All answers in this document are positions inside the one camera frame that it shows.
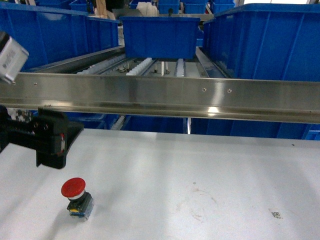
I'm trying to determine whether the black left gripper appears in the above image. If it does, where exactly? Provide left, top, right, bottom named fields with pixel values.
left=0, top=105, right=84, bottom=169

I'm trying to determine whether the red mushroom push button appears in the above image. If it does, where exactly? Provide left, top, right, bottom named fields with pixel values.
left=60, top=177, right=94, bottom=221

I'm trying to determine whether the large blue bin left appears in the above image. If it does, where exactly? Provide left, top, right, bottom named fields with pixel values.
left=0, top=1, right=119, bottom=71

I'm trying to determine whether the large blue bin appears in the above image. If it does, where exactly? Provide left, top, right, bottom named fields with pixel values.
left=203, top=3, right=320, bottom=82
left=0, top=1, right=119, bottom=71

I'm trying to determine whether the white roller track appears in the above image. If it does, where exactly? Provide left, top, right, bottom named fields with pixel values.
left=126, top=57, right=153, bottom=76
left=175, top=58, right=186, bottom=78

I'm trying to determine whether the small blue bin centre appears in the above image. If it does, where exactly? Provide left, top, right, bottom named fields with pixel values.
left=120, top=16, right=201, bottom=59

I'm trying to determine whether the white roller track right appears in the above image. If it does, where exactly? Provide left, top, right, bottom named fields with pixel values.
left=175, top=58, right=186, bottom=78

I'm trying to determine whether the small QR code sticker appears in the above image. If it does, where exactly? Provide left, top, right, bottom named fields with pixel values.
left=270, top=210, right=282, bottom=219

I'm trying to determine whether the large blue bin right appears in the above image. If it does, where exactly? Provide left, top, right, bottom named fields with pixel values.
left=203, top=3, right=320, bottom=82

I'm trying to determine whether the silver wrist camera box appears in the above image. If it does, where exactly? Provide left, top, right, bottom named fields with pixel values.
left=0, top=31, right=29, bottom=84

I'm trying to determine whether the stainless steel shelf rail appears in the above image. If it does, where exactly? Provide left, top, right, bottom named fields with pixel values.
left=0, top=73, right=320, bottom=124

